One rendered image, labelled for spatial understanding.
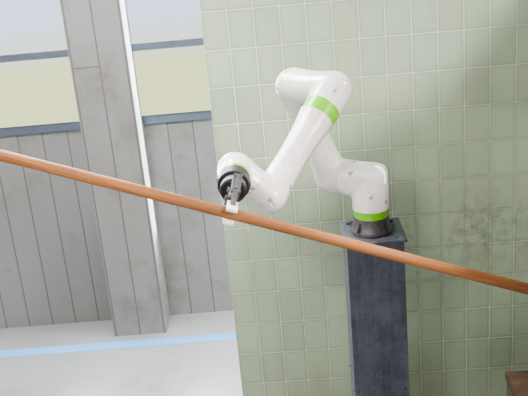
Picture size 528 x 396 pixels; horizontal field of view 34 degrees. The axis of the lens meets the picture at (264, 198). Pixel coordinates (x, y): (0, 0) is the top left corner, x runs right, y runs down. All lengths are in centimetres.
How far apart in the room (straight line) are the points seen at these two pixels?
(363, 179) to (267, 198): 52
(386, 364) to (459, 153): 92
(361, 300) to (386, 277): 12
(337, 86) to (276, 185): 39
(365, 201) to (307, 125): 46
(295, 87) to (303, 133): 22
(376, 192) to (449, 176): 67
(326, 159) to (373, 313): 58
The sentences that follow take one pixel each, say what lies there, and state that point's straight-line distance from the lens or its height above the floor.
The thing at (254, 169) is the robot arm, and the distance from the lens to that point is 258.
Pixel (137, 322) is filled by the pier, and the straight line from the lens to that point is 512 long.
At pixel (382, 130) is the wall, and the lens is 353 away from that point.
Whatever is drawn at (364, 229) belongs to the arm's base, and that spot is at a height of 123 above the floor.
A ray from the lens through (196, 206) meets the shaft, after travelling 227.
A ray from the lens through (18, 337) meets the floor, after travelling 540.
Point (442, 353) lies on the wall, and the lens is 397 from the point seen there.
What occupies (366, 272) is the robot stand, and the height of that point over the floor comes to 109.
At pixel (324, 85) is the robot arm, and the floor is 179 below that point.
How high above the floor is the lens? 242
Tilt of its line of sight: 20 degrees down
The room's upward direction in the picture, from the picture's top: 5 degrees counter-clockwise
